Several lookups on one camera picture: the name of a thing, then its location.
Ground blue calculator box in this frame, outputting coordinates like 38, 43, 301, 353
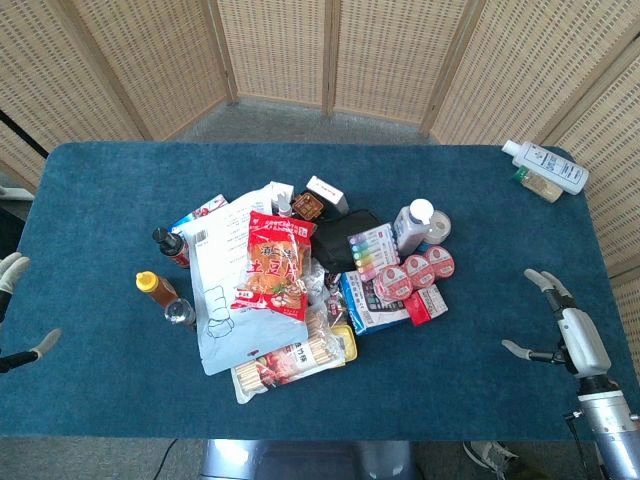
338, 270, 412, 337

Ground large white plastic pouch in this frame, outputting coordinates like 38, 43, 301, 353
172, 183, 310, 377

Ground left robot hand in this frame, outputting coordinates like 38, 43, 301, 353
0, 251, 63, 374

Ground blue table mat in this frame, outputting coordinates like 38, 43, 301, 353
0, 142, 640, 442

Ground white pump bottle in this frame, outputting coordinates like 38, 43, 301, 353
392, 198, 434, 255

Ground white labelled lotion bottle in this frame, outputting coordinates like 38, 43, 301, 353
501, 139, 591, 196

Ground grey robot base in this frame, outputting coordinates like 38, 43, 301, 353
199, 438, 419, 480

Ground pastel highlighter pen pack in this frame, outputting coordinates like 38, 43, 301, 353
347, 222, 401, 283

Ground black cap sauce bottle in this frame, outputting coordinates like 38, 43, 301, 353
151, 226, 192, 270

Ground yellow cap honey bottle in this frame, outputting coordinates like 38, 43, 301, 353
134, 270, 179, 309

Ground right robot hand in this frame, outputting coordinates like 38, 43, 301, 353
501, 268, 613, 379

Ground crinkled clear wrapper snack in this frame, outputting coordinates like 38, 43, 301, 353
302, 258, 348, 331

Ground black zip pouch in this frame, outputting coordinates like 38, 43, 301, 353
310, 208, 383, 275

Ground grey sneaker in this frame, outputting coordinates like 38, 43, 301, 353
462, 440, 521, 475

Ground red potato chip bag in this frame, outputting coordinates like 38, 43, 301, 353
230, 210, 318, 323

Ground small red white box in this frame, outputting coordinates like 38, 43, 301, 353
403, 283, 449, 327

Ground bamboo skewer pack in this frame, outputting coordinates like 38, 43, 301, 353
230, 304, 348, 405

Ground brown label dark packet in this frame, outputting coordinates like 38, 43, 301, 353
291, 191, 325, 221

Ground small clear jar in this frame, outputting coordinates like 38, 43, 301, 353
510, 166, 564, 204

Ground red lidded jelly cup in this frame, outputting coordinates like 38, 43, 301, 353
423, 245, 456, 279
401, 254, 436, 291
374, 264, 414, 302

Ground white red carton box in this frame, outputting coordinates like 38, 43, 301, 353
305, 175, 350, 217

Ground woven bamboo folding screen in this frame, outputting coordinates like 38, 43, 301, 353
0, 0, 640, 361

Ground red blue snack packet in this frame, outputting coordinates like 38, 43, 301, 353
168, 194, 229, 235

